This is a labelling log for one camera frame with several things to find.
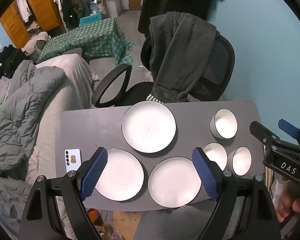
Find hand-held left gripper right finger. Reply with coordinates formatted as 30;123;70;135
192;147;282;240

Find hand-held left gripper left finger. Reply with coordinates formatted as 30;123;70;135
18;147;108;240

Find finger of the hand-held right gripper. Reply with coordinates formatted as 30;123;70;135
278;119;300;148
249;121;282;153

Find white bowl with grey outside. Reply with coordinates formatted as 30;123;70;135
227;146;252;176
202;142;228;172
210;108;238;139

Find white plate with black rim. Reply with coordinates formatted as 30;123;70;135
122;101;177;153
94;148;145;201
147;156;203;208

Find person's right hand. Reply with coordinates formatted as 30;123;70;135
276;176;300;223

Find white smartphone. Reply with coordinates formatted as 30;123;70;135
64;148;82;173

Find grey plastic bag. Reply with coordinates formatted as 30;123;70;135
267;170;282;205

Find orange object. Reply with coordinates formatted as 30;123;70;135
87;208;103;227

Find bed with beige sheet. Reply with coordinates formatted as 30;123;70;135
25;54;100;240

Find black mesh office chair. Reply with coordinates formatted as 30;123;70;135
91;34;235;108

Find striped grey white cloth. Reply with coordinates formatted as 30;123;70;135
146;94;165;104

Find grey puffer jacket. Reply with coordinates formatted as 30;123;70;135
0;60;67;205

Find dark grey fleece hoodie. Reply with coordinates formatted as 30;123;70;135
146;11;220;104

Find green checked cloth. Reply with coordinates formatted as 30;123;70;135
37;17;137;67

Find black clothes pile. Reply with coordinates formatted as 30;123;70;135
0;44;30;78

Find beige and green clothes pile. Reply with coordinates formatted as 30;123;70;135
21;31;52;55

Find blue plastic crate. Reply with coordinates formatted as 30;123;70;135
79;14;103;27

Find black hanging coat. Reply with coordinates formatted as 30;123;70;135
138;0;227;34

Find clear water jug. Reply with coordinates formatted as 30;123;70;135
89;2;102;14

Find dark jackets on rack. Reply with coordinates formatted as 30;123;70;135
61;0;92;29

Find wooden louvred wardrobe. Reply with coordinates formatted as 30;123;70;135
0;0;65;49

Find white hanging shirt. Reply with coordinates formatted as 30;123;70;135
15;0;32;23

